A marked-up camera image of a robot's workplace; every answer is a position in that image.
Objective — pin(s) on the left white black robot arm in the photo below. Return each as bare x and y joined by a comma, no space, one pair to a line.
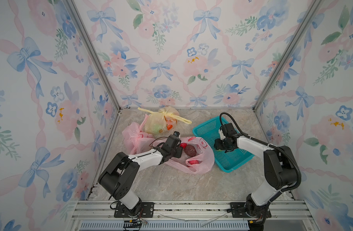
119,175

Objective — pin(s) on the red apple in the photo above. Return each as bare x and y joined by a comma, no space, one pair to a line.
183,145

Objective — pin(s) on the pink printed plastic bag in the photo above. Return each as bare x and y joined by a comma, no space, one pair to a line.
200,164

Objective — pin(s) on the yellow knotted plastic bag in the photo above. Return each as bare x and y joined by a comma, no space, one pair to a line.
161,121

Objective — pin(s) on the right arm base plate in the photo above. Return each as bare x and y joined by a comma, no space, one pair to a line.
248,210

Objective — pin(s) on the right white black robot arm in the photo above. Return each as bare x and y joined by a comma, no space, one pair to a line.
280,169

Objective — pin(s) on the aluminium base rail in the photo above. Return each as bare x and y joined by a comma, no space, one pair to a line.
191,216

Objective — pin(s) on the middle pink plastic bag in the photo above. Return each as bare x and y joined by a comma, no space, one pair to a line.
136,140

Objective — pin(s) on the right aluminium corner post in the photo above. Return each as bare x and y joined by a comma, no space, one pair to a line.
298,34

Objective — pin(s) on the dark purple round fruit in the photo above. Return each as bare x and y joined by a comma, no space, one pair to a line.
190,151

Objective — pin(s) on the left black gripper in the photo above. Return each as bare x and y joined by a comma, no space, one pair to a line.
179,152

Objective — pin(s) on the left aluminium corner post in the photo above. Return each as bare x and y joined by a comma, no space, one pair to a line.
78,22

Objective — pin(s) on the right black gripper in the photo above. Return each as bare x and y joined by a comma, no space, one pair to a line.
217,145

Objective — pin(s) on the teal plastic mesh basket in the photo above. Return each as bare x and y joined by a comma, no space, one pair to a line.
227,161

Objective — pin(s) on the aluminium corner post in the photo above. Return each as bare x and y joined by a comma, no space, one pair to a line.
298,34
78,22

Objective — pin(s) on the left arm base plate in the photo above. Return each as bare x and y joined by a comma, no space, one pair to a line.
141,209

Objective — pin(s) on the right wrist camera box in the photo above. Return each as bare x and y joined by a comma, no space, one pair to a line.
222,136

